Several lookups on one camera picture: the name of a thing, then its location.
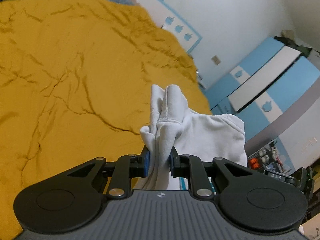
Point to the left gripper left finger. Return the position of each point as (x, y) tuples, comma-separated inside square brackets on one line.
[(124, 170)]

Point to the white sweatshirt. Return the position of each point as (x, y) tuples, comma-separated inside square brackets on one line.
[(174, 125)]

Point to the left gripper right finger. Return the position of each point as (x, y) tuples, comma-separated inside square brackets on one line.
[(191, 168)]

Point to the blue white wardrobe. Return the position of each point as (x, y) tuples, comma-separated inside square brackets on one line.
[(269, 90)]

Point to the mustard yellow bedspread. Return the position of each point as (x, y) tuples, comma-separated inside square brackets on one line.
[(75, 84)]

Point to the blue apple headboard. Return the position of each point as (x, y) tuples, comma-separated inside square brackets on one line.
[(169, 19)]

